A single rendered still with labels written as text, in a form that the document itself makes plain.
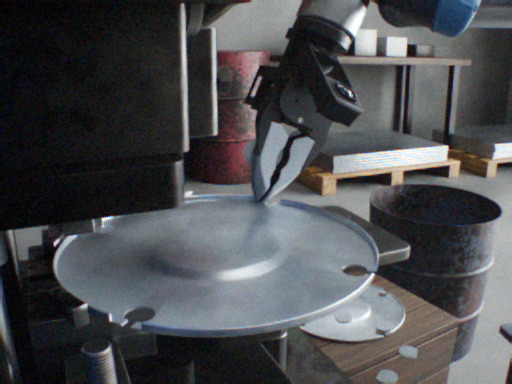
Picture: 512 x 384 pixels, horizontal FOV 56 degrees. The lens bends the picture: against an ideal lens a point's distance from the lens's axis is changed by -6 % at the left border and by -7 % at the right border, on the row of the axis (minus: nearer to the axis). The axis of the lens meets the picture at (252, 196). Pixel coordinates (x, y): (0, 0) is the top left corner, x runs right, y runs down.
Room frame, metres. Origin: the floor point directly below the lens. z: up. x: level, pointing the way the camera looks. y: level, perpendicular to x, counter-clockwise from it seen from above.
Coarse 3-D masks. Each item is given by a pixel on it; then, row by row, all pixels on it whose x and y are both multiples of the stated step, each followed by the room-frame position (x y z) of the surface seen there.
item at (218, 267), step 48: (96, 240) 0.44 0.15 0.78; (144, 240) 0.44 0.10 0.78; (192, 240) 0.43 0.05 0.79; (240, 240) 0.43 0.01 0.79; (288, 240) 0.45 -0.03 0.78; (336, 240) 0.44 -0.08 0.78; (96, 288) 0.35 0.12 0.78; (144, 288) 0.35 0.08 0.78; (192, 288) 0.35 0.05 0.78; (240, 288) 0.35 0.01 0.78; (288, 288) 0.35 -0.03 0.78; (336, 288) 0.35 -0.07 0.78; (192, 336) 0.28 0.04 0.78
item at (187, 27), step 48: (0, 48) 0.30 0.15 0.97; (48, 48) 0.31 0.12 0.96; (96, 48) 0.32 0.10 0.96; (144, 48) 0.33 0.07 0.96; (192, 48) 0.37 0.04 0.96; (0, 96) 0.29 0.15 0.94; (48, 96) 0.31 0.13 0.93; (96, 96) 0.32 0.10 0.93; (144, 96) 0.33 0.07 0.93; (192, 96) 0.37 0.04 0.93; (0, 144) 0.29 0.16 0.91; (48, 144) 0.30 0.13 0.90; (96, 144) 0.32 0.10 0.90; (144, 144) 0.33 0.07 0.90
